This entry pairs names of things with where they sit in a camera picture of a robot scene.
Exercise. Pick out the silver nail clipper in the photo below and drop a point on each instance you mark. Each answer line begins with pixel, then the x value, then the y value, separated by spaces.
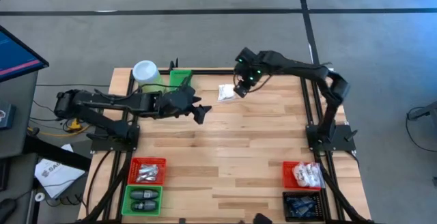
pixel 141 178
pixel 153 167
pixel 152 176
pixel 142 168

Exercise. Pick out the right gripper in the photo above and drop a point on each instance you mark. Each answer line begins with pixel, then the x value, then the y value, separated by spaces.
pixel 243 87

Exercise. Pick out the green disinfecting wipes canister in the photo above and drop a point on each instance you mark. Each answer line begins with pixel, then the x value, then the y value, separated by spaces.
pixel 147 75

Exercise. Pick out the small green plastic basket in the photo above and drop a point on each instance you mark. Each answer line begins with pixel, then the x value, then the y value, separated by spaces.
pixel 177 79

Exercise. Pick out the black frame bracket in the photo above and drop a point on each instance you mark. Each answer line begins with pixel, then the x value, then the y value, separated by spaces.
pixel 182 221

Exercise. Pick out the black desk crossbar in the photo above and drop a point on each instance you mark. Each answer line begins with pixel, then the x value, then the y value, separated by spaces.
pixel 58 154

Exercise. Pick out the large green plastic basket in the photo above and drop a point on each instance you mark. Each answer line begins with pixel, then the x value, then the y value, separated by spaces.
pixel 141 213

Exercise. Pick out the red plastic basket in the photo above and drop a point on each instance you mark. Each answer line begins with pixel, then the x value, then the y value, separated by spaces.
pixel 287 176
pixel 133 176

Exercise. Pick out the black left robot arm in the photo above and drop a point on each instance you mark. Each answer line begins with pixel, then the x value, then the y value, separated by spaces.
pixel 109 106

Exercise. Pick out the black box with white logo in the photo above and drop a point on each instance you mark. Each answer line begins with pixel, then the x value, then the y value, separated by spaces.
pixel 6 116

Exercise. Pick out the grey chair base leg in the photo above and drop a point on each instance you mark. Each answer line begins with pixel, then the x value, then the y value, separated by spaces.
pixel 423 112

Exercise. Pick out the white tape roll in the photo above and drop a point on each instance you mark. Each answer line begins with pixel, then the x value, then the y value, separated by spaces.
pixel 40 196

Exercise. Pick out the white printed booklet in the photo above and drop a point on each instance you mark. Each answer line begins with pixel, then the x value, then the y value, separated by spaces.
pixel 56 174

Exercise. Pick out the white cotton pads packet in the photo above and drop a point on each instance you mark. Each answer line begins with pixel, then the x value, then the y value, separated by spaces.
pixel 317 181
pixel 226 92
pixel 310 169
pixel 300 176

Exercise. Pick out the blue-screen monitor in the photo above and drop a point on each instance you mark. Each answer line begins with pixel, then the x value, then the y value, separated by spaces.
pixel 17 56

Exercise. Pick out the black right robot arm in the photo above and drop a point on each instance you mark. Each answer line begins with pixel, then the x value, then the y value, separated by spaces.
pixel 324 91

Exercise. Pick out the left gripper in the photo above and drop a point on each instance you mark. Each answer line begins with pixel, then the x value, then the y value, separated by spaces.
pixel 193 106

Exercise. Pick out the grey workstation desk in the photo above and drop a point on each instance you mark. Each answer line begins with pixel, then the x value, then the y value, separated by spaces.
pixel 17 114

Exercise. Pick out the black comb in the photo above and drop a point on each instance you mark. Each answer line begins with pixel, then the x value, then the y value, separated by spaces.
pixel 187 80

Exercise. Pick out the black plastic basket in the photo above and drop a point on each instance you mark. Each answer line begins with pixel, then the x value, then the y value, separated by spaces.
pixel 320 207

